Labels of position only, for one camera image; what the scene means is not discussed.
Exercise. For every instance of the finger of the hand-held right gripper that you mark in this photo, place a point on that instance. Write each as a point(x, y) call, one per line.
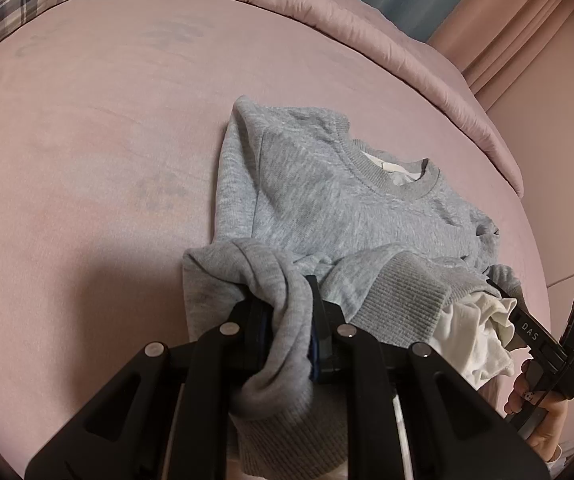
point(504, 300)

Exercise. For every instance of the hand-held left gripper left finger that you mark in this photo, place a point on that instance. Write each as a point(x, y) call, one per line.
point(262, 327)

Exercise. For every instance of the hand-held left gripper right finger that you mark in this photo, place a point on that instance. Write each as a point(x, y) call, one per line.
point(314, 355)

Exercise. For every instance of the white shirt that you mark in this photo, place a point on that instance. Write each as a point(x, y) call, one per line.
point(467, 340)

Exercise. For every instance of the grey sweatshirt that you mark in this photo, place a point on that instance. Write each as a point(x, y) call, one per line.
point(327, 200)

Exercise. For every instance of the person's right hand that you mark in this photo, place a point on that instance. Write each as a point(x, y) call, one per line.
point(556, 425)

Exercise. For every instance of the pink bed sheet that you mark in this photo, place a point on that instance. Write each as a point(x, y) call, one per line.
point(92, 160)

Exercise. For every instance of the pink curtain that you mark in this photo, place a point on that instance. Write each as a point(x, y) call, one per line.
point(507, 45)

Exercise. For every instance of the pink comforter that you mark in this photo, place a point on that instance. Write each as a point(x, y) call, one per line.
point(367, 25)

